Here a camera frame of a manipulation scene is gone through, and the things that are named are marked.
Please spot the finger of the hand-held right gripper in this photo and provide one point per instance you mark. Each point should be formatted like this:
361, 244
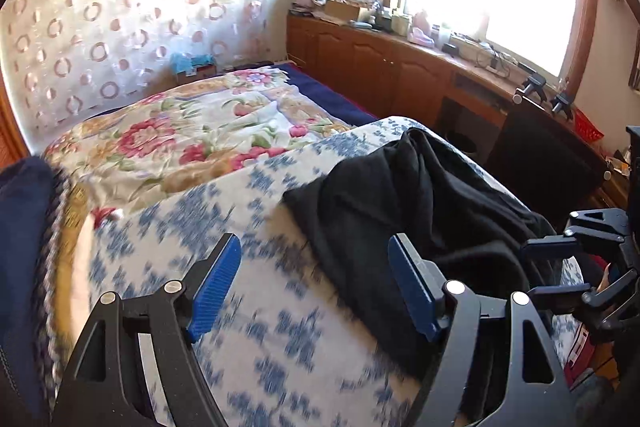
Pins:
550, 246
557, 294

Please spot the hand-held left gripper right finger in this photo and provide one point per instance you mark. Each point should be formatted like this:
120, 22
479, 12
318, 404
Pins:
410, 287

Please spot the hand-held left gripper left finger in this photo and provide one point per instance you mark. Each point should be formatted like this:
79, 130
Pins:
215, 287

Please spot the black t-shirt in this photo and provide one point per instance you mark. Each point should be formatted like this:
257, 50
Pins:
390, 197

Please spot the red plastic basket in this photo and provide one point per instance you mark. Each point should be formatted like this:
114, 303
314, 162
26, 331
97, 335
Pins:
589, 128

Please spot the black chair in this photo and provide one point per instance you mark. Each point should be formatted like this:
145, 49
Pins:
545, 152

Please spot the black clamp stand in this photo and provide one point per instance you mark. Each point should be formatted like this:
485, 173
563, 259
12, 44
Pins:
562, 104
532, 86

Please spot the blue white patterned blanket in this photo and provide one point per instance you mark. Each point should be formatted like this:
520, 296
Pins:
300, 332

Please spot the black waste bin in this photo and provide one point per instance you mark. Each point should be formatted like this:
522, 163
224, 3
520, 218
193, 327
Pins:
466, 146

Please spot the floral quilt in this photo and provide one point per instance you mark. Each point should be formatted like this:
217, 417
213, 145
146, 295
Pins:
165, 142

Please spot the navy blue cushion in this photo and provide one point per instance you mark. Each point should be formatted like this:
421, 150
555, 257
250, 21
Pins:
25, 257

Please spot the white electronic device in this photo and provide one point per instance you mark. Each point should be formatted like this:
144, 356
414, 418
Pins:
470, 49

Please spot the navy blue bed sheet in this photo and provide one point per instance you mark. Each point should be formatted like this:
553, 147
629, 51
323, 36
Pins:
330, 99

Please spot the long wooden cabinet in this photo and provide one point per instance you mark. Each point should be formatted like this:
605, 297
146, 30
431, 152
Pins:
375, 67

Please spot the blue plastic bag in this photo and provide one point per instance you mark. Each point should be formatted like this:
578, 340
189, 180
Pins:
190, 62

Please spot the pink plastic bag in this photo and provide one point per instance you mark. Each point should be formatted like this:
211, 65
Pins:
421, 31

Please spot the wooden wardrobe door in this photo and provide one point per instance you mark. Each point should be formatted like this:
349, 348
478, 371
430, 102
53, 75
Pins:
10, 132

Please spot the white container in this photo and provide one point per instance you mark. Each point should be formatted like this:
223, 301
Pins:
401, 23

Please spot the cardboard box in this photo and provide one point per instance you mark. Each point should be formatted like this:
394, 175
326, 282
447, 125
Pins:
345, 10

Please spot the circle patterned sheer curtain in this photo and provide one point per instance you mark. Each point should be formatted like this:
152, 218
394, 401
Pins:
125, 7

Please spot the pile of papers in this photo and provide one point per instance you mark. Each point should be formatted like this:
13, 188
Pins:
306, 2

